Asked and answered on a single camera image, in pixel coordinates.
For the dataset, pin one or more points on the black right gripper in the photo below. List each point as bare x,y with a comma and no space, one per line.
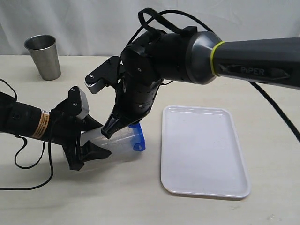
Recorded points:
134,102

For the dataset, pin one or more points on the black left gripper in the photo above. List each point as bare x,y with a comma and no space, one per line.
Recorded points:
65,130

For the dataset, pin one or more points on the clear plastic tall container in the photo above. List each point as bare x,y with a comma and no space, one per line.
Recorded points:
118,144

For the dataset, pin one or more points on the blue plastic lid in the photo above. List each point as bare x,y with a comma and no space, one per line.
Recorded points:
138,141

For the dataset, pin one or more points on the stainless steel cup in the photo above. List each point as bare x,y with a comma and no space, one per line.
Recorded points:
43,51

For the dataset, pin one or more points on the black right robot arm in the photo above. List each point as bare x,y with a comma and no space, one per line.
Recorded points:
199,59

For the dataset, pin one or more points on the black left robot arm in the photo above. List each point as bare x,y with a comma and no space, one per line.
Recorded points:
21,119

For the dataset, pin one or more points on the white rectangular tray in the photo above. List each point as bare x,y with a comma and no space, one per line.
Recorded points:
201,153

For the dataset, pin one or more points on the white backdrop curtain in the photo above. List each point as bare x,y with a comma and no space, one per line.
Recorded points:
103,27

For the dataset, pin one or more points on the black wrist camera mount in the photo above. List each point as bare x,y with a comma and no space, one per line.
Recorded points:
76,104

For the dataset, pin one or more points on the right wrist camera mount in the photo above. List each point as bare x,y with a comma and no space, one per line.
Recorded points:
107,74

